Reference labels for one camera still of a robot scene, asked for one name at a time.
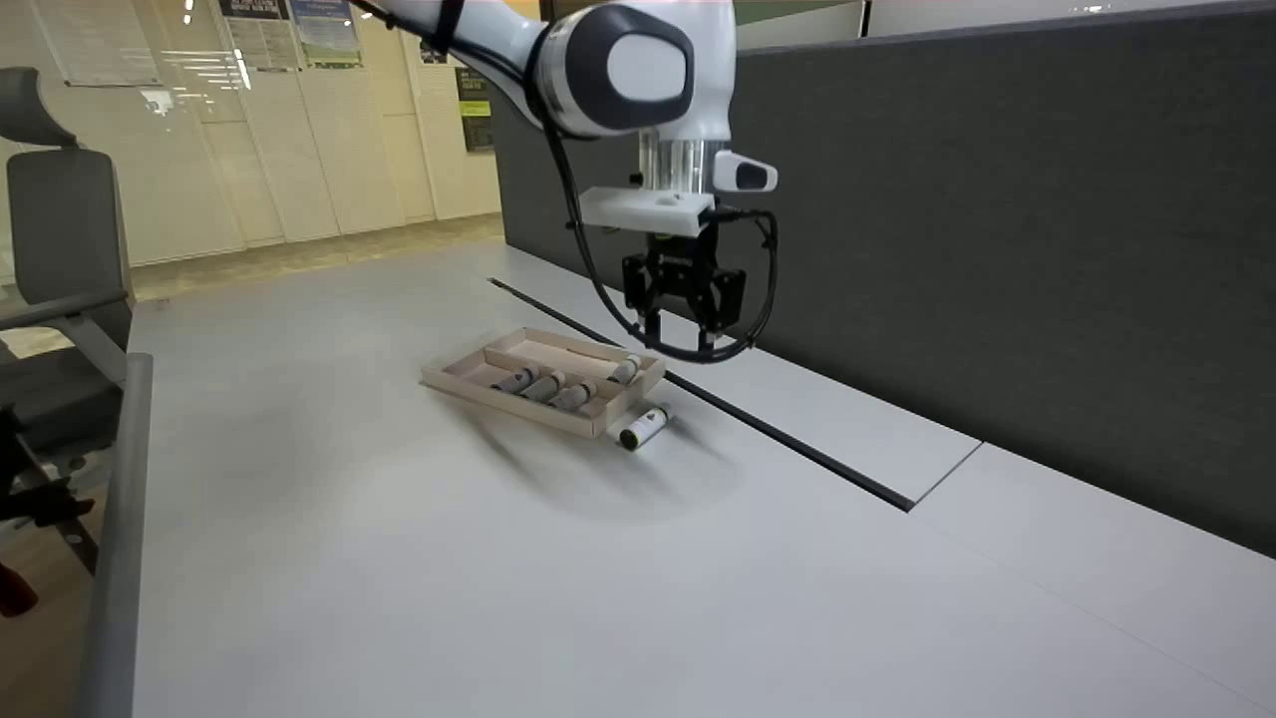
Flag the dark green wall poster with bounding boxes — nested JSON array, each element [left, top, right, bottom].
[[451, 65, 507, 156]]

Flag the light wooden segmented tray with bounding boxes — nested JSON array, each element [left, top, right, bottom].
[[421, 325, 672, 442]]

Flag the grey office chair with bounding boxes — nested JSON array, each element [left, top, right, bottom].
[[0, 65, 141, 621]]

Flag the small white bottle dark cap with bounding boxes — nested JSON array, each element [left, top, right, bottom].
[[609, 353, 657, 391], [615, 407, 676, 456]]

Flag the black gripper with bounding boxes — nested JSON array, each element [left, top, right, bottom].
[[617, 229, 749, 346]]

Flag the grey desk cable flap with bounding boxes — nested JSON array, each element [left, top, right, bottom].
[[487, 242, 985, 514]]

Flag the white panel behind divider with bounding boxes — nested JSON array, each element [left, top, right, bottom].
[[729, 0, 868, 55]]

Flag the dark grey fabric divider panel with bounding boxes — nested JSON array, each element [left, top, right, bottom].
[[487, 0, 1276, 561]]

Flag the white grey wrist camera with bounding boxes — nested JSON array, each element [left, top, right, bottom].
[[708, 145, 785, 200]]

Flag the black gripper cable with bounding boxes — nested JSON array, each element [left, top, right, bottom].
[[531, 75, 783, 369]]

